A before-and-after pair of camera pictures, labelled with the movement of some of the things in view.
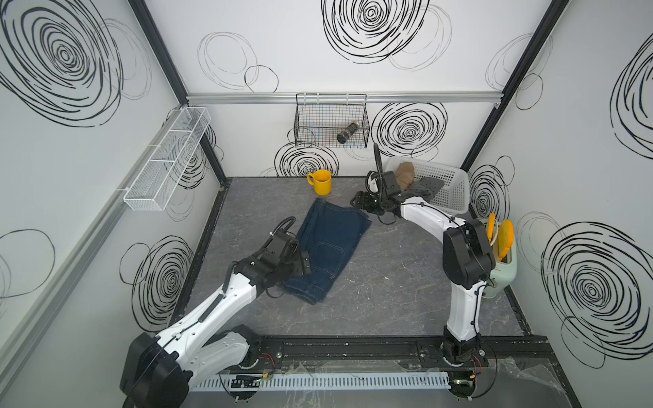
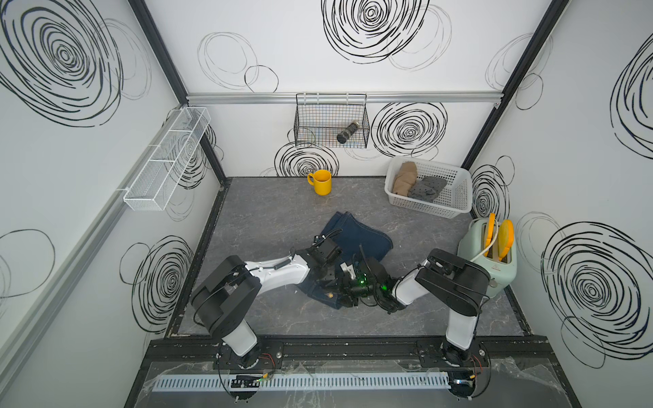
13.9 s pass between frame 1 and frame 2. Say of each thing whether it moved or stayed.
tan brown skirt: stayed
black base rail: stayed
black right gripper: moved
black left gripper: moved
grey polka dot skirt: stayed
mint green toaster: stayed
